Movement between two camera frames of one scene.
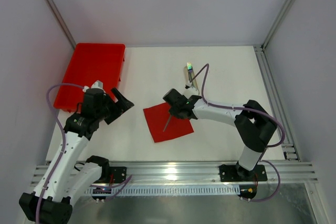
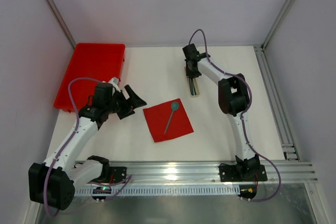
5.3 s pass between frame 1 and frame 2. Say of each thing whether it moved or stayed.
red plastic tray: stayed
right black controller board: stayed
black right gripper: moved
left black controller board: stayed
